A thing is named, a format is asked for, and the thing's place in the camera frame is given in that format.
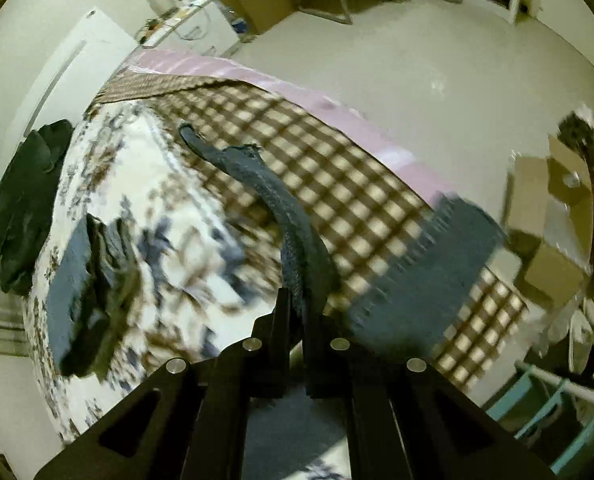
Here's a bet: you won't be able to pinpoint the dark green folded blanket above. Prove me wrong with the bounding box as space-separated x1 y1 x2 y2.
0 119 73 296

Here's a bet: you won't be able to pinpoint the white round lamp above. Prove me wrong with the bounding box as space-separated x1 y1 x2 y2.
146 0 179 18

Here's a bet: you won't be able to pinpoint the white bedside table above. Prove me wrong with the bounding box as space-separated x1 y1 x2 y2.
137 0 241 58

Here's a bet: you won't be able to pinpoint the floral bed blanket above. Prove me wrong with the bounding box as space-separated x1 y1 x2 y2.
21 71 532 443

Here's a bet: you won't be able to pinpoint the open cardboard box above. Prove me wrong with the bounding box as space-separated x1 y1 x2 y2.
502 136 593 309

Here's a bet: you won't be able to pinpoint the teal drying rack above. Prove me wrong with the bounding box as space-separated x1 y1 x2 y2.
485 361 594 479

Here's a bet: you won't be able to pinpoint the white bed headboard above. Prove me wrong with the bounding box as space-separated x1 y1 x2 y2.
7 8 137 148

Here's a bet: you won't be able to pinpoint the dark blue denim jeans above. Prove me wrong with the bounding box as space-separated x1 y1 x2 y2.
40 126 504 479

